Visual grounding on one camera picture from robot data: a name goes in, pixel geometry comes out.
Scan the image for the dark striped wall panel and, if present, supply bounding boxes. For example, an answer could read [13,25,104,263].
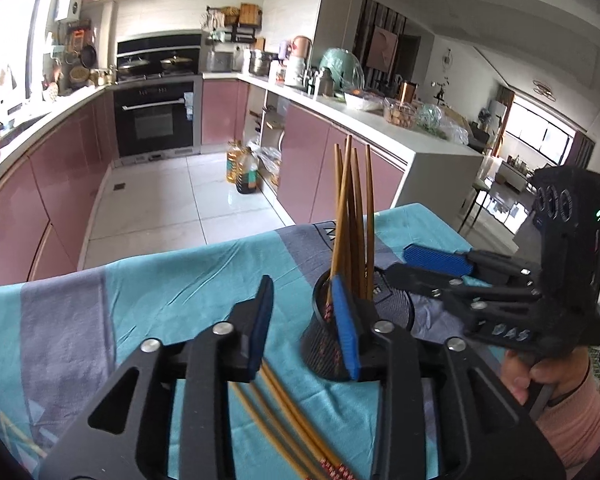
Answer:
[352,0,408,86]

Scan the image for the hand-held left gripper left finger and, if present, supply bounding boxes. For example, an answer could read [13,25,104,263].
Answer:
[39,275,276,480]

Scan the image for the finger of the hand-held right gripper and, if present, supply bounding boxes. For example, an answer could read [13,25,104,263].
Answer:
[402,243,531,283]
[384,262,538,321]

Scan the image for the clear plastic bag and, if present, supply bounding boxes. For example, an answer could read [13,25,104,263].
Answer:
[257,146,283,186]

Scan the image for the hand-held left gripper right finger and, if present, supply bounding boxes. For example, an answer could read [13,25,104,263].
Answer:
[330,277,567,480]

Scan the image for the black mesh utensil holder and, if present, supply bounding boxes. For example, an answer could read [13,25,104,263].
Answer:
[300,267,416,378]

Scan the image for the framed wall picture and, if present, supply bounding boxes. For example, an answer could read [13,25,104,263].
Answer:
[365,25,398,73]

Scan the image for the teal grey patterned tablecloth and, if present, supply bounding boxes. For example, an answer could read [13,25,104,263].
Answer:
[0,203,531,480]

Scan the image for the person's right forearm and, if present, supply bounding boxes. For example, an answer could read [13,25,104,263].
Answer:
[532,360,600,480]

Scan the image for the silver kitchen appliance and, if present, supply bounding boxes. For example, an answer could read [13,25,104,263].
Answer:
[206,50,233,72]

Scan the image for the green mesh food cover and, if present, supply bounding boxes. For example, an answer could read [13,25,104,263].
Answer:
[320,47,366,92]

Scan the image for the white bowl with food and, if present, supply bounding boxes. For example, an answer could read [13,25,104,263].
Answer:
[344,91,383,110]

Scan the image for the hanging kitchen utensils rack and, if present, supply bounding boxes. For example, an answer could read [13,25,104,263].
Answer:
[45,20,106,96]

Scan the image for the dark cooking oil bottle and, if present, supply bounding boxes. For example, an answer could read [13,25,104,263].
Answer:
[236,146,260,195]

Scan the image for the pink kitchen base cabinets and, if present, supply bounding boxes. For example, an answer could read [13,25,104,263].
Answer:
[202,77,483,226]
[0,85,118,291]

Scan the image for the black wall storage rack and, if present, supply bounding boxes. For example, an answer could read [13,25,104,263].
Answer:
[202,4,263,46]

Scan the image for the person's right hand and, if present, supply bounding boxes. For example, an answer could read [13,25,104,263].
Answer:
[500,351,590,407]

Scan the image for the stainless steel stockpot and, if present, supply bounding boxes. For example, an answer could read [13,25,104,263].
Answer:
[248,50,277,76]

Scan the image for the black integrated stove oven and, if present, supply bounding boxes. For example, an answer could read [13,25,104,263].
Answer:
[112,34,203,161]

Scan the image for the clear plastic snack box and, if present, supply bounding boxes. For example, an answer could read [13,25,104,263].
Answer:
[384,100,421,128]

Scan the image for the white canister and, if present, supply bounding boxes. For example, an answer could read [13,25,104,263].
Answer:
[285,57,306,86]

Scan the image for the kitchen window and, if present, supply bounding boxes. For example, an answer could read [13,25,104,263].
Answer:
[0,0,51,111]

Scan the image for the bag of green vegetables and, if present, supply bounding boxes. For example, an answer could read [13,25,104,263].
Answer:
[417,104,468,141]

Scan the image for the living room window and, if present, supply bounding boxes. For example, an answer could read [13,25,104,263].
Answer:
[505,100,596,171]

